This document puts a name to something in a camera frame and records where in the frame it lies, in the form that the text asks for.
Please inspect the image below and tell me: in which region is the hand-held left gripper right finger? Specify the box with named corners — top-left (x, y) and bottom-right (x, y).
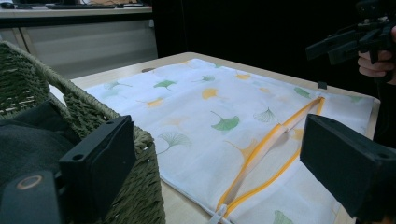
top-left (300, 113), bottom-right (396, 223)

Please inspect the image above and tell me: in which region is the white leaf-print laundry bag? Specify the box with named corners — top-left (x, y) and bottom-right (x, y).
top-left (84, 58), bottom-right (375, 224)

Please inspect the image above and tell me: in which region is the dark cloth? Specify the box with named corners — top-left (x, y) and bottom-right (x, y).
top-left (0, 100), bottom-right (82, 194)

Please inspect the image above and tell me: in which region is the green woven basket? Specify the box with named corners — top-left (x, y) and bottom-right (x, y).
top-left (0, 40), bottom-right (166, 224)

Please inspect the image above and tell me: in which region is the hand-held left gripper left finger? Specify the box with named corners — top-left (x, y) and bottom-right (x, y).
top-left (59, 115), bottom-right (137, 224)

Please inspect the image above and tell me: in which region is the black keyboard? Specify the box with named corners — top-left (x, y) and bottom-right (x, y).
top-left (46, 2), bottom-right (117, 10)

